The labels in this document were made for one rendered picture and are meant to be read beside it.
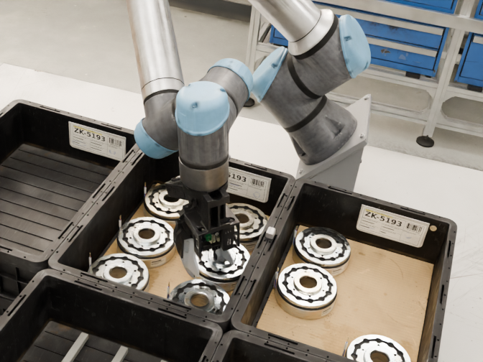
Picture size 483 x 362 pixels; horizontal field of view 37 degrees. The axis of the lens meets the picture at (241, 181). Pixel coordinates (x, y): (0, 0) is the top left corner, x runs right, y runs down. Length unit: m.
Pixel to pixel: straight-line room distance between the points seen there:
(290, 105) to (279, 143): 0.34
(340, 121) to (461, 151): 1.82
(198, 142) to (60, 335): 0.38
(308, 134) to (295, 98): 0.09
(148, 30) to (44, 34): 2.62
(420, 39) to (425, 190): 1.39
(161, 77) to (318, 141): 0.46
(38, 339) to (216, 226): 0.33
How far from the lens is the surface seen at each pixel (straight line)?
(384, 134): 3.31
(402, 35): 3.10
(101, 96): 1.99
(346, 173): 1.57
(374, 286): 1.32
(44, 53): 3.70
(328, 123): 1.56
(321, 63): 1.45
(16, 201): 1.44
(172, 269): 1.28
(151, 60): 1.24
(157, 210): 1.35
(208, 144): 1.03
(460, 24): 3.03
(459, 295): 1.56
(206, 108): 1.01
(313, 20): 1.43
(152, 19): 1.28
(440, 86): 3.17
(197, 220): 1.14
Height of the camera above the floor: 1.73
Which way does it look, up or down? 37 degrees down
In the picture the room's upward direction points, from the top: 7 degrees clockwise
